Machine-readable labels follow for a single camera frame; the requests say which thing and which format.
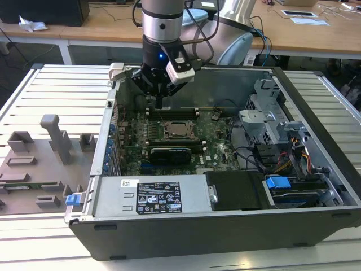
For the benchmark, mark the black graphics card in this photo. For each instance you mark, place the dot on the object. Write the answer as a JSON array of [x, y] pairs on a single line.
[[169, 156]]

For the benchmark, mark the grey power supply with label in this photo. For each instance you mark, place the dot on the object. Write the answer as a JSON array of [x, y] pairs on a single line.
[[112, 197]]

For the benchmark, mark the black plastic shroud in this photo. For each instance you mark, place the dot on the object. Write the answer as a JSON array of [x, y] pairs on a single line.
[[237, 189]]

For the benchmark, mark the CPU socket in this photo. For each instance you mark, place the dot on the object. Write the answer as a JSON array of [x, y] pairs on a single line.
[[162, 132]]

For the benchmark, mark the black box on desk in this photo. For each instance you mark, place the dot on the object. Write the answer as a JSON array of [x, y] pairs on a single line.
[[42, 11]]

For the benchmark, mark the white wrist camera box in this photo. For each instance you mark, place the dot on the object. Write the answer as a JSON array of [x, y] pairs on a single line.
[[180, 74]]

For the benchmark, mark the RAM slot white clips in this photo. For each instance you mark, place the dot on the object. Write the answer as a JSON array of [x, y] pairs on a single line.
[[175, 141], [177, 108]]

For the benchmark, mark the crumpled white paper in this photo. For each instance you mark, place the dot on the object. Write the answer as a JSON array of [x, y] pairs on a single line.
[[32, 25]]

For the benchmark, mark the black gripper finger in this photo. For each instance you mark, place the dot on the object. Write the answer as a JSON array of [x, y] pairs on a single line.
[[145, 82], [169, 89]]

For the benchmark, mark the blue case latch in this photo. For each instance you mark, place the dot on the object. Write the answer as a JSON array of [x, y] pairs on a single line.
[[71, 200]]

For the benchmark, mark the silver square CPU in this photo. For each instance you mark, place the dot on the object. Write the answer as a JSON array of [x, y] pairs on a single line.
[[178, 128]]

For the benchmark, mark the white paper sheet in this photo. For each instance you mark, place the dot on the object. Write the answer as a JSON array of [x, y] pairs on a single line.
[[310, 21]]

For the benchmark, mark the beige case latch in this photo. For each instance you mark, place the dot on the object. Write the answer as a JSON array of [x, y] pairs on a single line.
[[116, 70]]

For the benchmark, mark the black computer mouse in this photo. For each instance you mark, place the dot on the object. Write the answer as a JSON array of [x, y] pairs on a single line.
[[270, 2]]

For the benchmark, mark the round coin battery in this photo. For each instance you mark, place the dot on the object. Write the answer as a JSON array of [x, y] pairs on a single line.
[[215, 116]]

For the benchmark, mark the black hard disk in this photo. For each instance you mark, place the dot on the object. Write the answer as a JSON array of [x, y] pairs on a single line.
[[299, 195]]

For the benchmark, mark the blue disk carrier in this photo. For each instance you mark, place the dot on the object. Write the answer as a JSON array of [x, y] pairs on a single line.
[[277, 185]]

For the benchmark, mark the blue expansion slot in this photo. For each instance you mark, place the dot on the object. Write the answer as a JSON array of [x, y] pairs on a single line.
[[145, 166]]

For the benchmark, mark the green motherboard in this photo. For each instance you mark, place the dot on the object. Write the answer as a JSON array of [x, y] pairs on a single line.
[[220, 158]]

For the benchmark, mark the wooden desk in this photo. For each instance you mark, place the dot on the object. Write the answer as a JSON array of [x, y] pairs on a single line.
[[34, 34], [112, 28]]

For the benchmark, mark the white tablet device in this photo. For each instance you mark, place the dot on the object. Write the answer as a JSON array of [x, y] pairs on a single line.
[[299, 13]]

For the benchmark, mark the dark grey PC case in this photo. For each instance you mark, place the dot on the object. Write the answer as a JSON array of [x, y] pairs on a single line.
[[197, 234]]

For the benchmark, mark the green RAM stick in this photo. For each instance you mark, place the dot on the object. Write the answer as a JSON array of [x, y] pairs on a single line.
[[34, 185]]

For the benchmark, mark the perforated metal drive cage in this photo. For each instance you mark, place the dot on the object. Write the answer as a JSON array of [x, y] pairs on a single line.
[[253, 124]]

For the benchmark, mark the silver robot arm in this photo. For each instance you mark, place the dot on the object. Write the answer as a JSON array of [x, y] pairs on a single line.
[[162, 17]]

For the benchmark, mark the grey parts rack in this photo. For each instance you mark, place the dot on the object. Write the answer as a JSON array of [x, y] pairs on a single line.
[[42, 175]]

